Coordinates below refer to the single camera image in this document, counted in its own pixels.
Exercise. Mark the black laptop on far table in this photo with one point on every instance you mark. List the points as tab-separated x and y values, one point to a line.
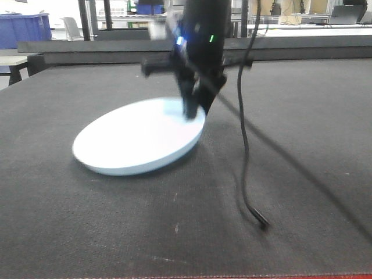
345	14

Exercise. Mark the black foam table edge rail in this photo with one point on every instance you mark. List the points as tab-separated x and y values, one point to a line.
264	49

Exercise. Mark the grey chair in background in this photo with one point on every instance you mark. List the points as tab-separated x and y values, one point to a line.
71	29

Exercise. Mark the white far work table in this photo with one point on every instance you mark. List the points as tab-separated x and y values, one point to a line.
312	30

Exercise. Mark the blue plastic crate on left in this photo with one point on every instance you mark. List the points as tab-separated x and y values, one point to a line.
16	27

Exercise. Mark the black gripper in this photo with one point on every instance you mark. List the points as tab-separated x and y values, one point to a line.
197	53

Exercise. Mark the light blue round tray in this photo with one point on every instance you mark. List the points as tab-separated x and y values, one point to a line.
139	137

